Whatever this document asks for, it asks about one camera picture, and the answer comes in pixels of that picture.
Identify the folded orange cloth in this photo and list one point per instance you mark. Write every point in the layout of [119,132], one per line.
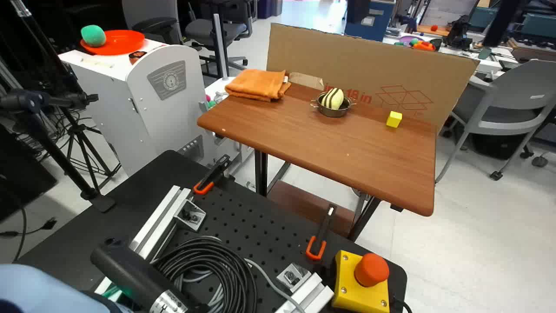
[258,83]

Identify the yellow emergency stop box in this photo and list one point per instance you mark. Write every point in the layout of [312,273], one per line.
[362,283]

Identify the white machine cabinet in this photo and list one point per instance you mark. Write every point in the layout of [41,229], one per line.
[145,104]

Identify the black camera tripod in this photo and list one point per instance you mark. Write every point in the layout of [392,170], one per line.
[53,121]

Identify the long aluminium extrusion rail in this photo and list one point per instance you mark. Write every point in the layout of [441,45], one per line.
[159,222]

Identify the black cylinder with silver end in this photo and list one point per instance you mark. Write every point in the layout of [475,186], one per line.
[131,274]

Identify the black case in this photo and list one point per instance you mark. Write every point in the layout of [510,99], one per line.
[20,174]

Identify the short aluminium extrusion rail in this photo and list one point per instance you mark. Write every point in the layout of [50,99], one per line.
[307,292]

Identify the metal corner bracket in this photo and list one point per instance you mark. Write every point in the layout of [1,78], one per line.
[192,215]
[293,276]

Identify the blue bin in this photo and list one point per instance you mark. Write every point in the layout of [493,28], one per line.
[371,17]

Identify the wooden table with black legs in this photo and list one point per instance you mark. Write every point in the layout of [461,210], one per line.
[336,144]

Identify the black perforated base board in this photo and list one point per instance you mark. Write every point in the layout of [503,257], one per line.
[244,226]

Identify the green foam ball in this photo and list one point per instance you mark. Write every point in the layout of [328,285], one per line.
[93,35]

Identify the yellow cube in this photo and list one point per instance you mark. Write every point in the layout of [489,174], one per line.
[394,118]

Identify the grey plastic chair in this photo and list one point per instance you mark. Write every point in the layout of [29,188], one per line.
[510,95]

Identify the orange plastic plate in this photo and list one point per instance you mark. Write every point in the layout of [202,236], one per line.
[119,41]

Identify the striped yellow plush ball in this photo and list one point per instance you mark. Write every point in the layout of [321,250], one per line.
[333,97]

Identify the dark metal bowl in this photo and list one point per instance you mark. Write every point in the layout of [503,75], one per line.
[335,109]

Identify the colourful toy pile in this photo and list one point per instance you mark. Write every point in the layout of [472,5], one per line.
[418,41]

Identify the black office chair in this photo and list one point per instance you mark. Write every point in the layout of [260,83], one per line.
[218,28]

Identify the large cardboard sheet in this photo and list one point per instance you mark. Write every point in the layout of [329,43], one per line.
[371,69]

